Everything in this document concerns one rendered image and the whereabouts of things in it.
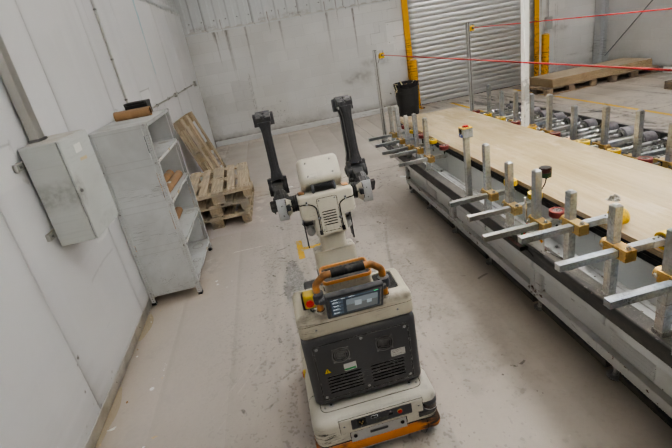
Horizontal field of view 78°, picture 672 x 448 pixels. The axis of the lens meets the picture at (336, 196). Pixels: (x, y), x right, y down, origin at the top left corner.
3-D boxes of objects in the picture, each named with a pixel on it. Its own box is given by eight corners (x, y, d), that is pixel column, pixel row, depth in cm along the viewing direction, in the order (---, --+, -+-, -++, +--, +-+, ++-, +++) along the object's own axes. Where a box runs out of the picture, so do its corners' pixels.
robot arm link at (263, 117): (250, 112, 207) (270, 108, 208) (252, 113, 220) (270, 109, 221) (271, 198, 217) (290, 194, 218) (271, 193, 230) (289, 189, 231)
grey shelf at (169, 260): (152, 306, 366) (84, 135, 311) (171, 258, 450) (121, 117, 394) (202, 293, 371) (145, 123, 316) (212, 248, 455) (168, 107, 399)
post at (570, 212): (567, 282, 203) (570, 192, 186) (562, 279, 206) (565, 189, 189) (573, 281, 203) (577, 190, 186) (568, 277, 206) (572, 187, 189)
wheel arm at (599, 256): (560, 273, 162) (560, 265, 161) (553, 268, 166) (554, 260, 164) (672, 243, 168) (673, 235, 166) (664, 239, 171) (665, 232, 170)
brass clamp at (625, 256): (623, 264, 162) (624, 252, 160) (597, 248, 175) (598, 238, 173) (637, 260, 163) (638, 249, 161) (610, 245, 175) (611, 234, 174)
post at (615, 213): (607, 307, 179) (615, 206, 161) (601, 302, 182) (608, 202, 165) (614, 305, 179) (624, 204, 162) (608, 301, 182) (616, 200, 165)
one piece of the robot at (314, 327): (426, 398, 209) (409, 255, 179) (321, 429, 203) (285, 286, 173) (404, 353, 240) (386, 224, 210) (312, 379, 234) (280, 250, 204)
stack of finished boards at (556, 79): (652, 66, 897) (653, 58, 891) (552, 88, 865) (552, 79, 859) (622, 65, 968) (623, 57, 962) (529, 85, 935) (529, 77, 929)
